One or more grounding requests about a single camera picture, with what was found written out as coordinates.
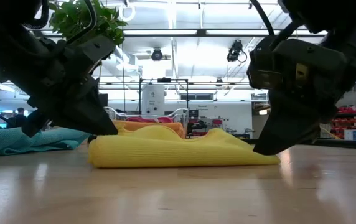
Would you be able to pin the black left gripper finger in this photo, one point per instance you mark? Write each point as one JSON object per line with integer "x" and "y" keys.
{"x": 87, "y": 118}

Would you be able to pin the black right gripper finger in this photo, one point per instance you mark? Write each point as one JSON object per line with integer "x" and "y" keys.
{"x": 287, "y": 124}

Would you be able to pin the blue microfiber towel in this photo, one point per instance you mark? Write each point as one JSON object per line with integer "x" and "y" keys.
{"x": 16, "y": 141}

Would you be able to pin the yellow microfiber towel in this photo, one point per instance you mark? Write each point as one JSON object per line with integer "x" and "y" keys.
{"x": 165, "y": 149}

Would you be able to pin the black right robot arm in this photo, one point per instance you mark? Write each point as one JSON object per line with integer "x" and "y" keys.
{"x": 336, "y": 15}

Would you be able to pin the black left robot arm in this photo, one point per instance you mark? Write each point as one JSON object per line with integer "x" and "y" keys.
{"x": 7, "y": 40}

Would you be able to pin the background black robot arm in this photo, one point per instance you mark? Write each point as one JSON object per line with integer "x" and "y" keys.
{"x": 196, "y": 125}

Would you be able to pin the shelf with red bins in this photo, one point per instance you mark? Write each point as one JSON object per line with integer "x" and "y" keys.
{"x": 349, "y": 119}

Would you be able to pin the person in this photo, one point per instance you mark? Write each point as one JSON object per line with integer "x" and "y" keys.
{"x": 17, "y": 119}

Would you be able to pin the white and blue box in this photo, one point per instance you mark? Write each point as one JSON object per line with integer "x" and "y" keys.
{"x": 353, "y": 134}

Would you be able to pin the green leafy plant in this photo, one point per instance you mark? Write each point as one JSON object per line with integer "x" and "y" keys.
{"x": 72, "y": 17}

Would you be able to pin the clear plastic bin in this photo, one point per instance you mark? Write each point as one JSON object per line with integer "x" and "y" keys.
{"x": 181, "y": 113}

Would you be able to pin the round black ceiling fixture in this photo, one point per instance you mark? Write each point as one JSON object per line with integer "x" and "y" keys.
{"x": 157, "y": 55}

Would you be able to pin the glowing wall lamp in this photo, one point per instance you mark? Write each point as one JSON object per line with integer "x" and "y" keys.
{"x": 262, "y": 112}

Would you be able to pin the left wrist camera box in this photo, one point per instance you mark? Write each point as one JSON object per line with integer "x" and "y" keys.
{"x": 94, "y": 51}

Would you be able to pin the black aluminium table frame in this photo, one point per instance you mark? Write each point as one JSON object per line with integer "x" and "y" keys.
{"x": 346, "y": 143}

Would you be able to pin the black overhead frame bar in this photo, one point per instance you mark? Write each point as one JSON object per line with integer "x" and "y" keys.
{"x": 165, "y": 32}

